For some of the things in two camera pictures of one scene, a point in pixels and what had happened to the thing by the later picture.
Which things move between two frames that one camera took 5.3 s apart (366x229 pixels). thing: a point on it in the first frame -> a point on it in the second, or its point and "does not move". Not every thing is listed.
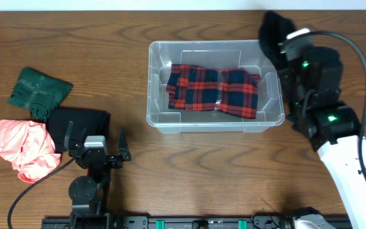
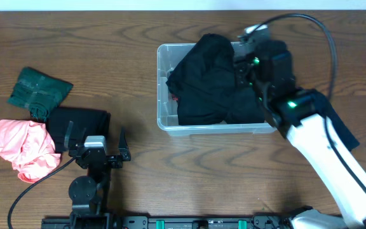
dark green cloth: (39, 93) does not move
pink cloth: (28, 145) does not move
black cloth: (274, 30) -> (203, 83)
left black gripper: (112, 159) does not move
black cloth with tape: (96, 123) does not move
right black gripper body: (296, 83) -> (246, 72)
